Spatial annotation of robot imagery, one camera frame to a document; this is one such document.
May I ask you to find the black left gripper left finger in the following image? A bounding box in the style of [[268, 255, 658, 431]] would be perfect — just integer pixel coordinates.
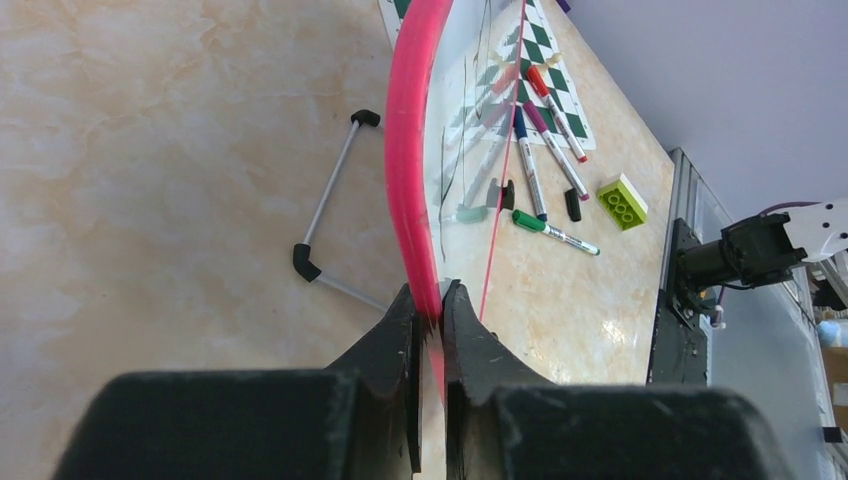
[[54, 287, 421, 479]]

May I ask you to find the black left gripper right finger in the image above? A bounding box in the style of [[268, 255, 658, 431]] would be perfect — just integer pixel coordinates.
[[442, 281, 793, 479]]

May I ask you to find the black marker cap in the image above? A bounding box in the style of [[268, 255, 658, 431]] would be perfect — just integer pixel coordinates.
[[564, 188, 582, 223]]

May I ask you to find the pink framed whiteboard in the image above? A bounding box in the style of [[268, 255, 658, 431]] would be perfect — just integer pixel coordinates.
[[351, 1, 526, 387]]

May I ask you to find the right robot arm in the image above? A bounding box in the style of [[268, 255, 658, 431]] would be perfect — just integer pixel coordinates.
[[672, 198, 847, 293]]

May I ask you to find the green capped marker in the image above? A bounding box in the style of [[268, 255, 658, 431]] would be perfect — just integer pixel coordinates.
[[511, 209, 601, 256]]

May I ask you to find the green white lego block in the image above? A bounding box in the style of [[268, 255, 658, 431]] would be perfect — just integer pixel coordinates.
[[596, 173, 649, 231]]

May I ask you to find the blue capped marker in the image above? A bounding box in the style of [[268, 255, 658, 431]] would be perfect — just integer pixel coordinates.
[[513, 106, 548, 222]]

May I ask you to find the purple capped marker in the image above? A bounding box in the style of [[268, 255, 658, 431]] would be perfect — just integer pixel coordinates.
[[522, 102, 590, 201]]

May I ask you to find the green white chessboard mat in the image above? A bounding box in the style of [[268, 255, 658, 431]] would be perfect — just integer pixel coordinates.
[[377, 0, 596, 151]]

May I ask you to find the red capped marker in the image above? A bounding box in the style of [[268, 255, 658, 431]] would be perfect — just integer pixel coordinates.
[[526, 65, 588, 163]]

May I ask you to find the cream chess pawn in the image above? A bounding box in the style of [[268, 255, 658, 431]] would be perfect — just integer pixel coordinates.
[[537, 52, 562, 74]]

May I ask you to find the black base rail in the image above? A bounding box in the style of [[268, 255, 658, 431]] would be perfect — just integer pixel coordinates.
[[646, 218, 709, 386]]

